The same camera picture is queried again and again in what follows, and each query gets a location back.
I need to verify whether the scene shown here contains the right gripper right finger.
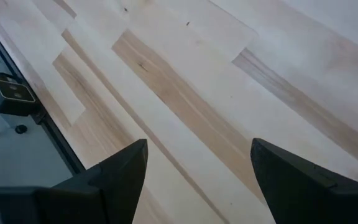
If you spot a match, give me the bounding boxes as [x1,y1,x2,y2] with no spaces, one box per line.
[250,138,358,224]

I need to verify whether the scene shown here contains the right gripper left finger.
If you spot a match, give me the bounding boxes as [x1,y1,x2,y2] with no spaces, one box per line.
[88,139,149,224]

